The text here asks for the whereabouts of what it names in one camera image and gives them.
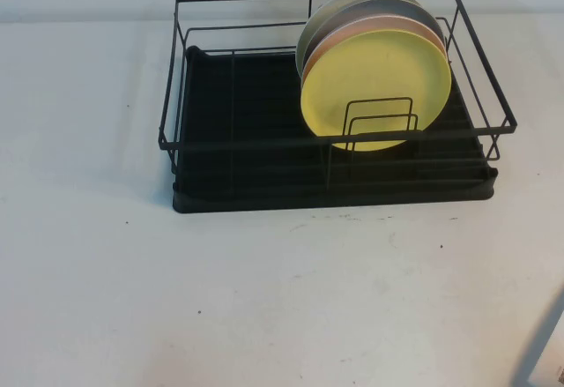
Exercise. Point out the pink plate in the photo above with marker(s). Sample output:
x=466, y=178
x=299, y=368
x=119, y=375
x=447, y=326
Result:
x=374, y=32

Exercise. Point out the yellow plate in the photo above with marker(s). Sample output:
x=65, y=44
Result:
x=379, y=83

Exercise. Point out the grey plate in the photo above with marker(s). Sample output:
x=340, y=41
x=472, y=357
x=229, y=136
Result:
x=379, y=10

